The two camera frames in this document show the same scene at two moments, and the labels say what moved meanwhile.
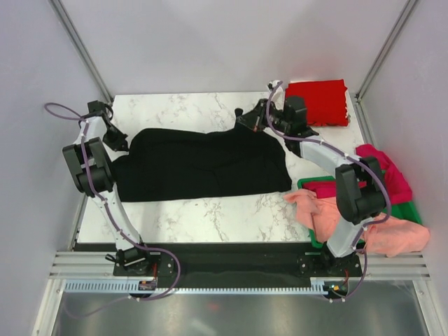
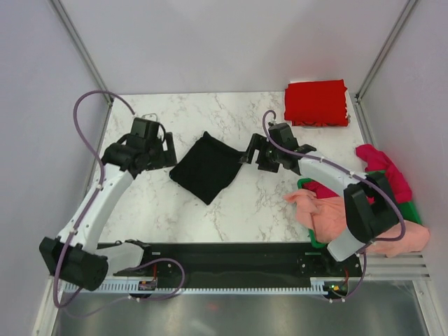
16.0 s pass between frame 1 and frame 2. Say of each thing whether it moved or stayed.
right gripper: moved
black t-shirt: moved
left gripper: moved
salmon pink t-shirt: stayed
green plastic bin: stayed
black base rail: stayed
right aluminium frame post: stayed
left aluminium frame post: stayed
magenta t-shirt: stayed
